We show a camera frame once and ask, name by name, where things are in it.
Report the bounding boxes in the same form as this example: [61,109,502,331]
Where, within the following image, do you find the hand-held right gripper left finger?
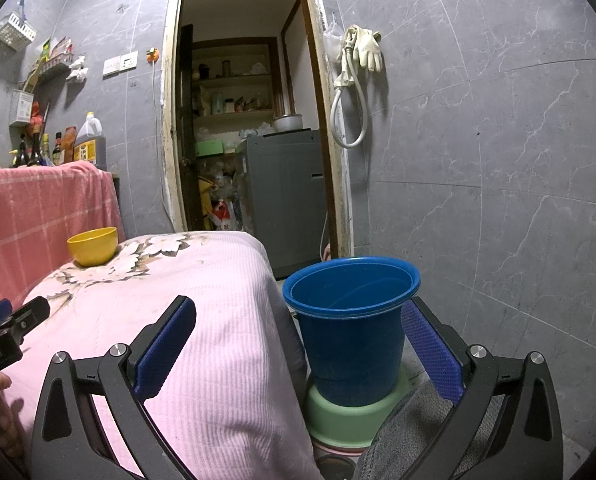
[30,296,197,480]

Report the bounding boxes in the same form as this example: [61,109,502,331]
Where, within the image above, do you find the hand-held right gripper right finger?
[400,296,564,480]

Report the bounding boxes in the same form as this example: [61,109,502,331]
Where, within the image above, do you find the blue plastic bucket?
[283,256,422,408]

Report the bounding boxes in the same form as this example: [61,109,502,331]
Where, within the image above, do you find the person's left hand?
[0,372,29,461]

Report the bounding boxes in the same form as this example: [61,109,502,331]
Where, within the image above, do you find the pink floral blanket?
[0,230,323,480]

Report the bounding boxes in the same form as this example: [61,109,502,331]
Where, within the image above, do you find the yellow plastic bowl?
[67,226,119,267]

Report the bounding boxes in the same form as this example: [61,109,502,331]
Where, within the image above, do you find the pink checkered cloth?
[0,161,126,313]

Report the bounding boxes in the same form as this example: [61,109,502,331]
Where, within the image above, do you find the green plastic basin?
[304,370,413,453]

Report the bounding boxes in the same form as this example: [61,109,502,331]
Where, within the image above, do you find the red white bag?
[209,199,239,231]

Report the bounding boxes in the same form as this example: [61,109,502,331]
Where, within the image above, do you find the yellow bag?
[200,180,213,231]

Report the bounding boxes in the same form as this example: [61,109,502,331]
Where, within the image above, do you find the orange bottle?
[62,126,78,165]

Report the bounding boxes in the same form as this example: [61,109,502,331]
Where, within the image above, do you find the large oil jug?
[73,111,108,171]

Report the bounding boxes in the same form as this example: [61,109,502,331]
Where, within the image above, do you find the grey washing machine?
[235,129,329,281]

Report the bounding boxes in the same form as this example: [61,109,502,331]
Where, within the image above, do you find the white utensil holder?
[9,89,35,127]

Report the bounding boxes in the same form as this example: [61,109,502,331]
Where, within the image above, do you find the dark wooden door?
[177,24,203,231]

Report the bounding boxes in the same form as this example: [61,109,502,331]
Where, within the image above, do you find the white hanging rag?
[67,55,90,82]

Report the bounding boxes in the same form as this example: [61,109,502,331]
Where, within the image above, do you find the metal pot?
[272,112,305,133]

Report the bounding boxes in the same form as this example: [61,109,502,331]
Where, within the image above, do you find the row of seasoning packets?
[25,36,74,91]

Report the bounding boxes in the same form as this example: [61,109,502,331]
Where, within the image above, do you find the wooden shelf unit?
[192,36,283,161]

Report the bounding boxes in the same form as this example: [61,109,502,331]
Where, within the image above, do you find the cream rubber gloves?
[345,25,383,72]

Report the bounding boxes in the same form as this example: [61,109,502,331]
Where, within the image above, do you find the wooden door frame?
[160,0,353,261]

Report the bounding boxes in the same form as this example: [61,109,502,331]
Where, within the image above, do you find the white shower hose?
[330,42,369,148]

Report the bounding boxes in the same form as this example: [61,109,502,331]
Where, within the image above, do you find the white wall rack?
[38,55,74,78]

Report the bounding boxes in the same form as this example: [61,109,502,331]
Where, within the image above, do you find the white wall basket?
[0,12,36,51]

